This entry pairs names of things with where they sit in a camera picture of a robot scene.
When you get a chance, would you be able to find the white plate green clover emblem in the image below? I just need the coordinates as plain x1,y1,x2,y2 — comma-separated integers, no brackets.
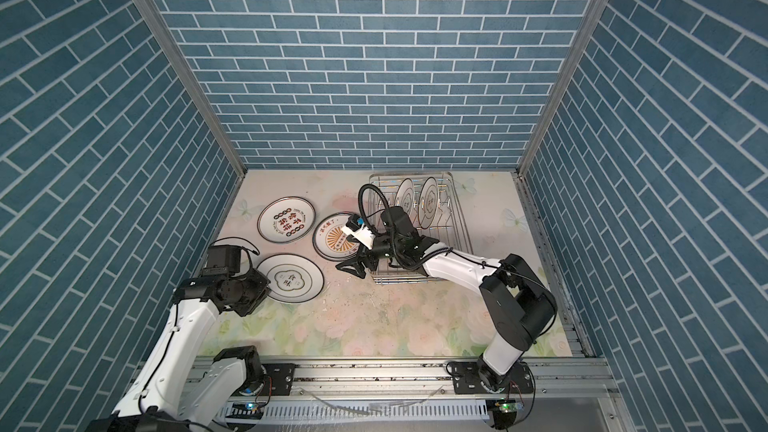
256,254,325,304

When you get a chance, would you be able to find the large plate green rim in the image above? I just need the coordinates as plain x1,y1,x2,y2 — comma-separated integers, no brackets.
257,196,316,244

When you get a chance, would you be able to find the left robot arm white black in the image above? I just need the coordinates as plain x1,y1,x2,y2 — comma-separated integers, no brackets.
87,239,272,431

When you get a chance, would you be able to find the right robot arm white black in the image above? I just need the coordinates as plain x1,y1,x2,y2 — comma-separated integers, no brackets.
336,183,558,393

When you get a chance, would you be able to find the left green circuit board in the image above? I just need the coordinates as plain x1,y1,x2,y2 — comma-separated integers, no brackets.
226,402,264,421

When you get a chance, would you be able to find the green circuit board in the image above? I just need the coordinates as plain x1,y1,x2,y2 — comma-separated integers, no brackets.
226,402,264,421
489,399,524,416

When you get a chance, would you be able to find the right green circuit board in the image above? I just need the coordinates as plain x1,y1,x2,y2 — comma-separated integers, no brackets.
489,399,524,416

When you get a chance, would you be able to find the metal wire dish rack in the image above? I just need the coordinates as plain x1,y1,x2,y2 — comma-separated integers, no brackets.
365,172,473,284

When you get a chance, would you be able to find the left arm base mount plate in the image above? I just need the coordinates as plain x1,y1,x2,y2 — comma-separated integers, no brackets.
260,362,297,397

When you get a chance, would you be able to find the white slotted cable duct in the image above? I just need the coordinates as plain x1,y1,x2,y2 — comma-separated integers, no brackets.
215,400,490,425

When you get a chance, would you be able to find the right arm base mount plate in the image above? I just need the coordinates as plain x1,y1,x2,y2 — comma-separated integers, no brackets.
444,361,535,395

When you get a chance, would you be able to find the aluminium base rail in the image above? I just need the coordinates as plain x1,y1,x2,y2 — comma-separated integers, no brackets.
261,356,618,401

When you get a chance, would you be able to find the left aluminium corner post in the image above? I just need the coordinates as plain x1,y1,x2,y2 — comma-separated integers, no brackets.
132,0,247,179

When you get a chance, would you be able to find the aluminium corner post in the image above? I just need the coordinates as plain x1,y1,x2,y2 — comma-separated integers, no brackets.
132,0,247,179
517,0,608,176

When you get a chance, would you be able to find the right aluminium corner post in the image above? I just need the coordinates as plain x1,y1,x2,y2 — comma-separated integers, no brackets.
517,0,608,176

